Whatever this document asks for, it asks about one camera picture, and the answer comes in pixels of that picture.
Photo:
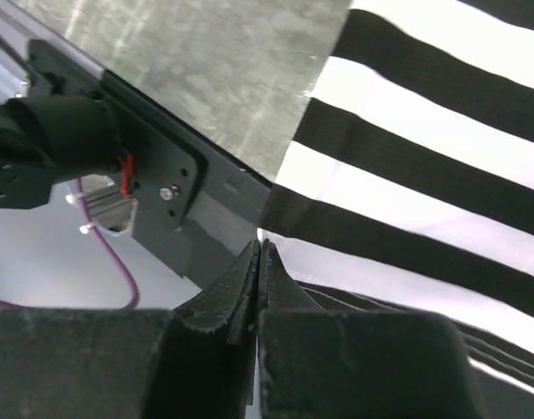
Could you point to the black white striped tank top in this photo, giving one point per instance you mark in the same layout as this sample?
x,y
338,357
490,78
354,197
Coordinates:
x,y
410,179

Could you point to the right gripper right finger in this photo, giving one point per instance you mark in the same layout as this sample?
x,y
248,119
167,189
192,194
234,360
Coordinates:
x,y
318,363

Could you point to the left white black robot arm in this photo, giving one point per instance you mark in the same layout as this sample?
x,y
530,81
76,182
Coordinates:
x,y
51,138

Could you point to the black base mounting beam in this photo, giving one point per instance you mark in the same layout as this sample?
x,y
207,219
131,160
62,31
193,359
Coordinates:
x,y
197,205

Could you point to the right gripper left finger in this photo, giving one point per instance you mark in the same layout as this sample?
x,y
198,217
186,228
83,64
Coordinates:
x,y
196,361

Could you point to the aluminium frame rail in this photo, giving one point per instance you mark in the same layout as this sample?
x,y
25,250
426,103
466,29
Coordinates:
x,y
97,195

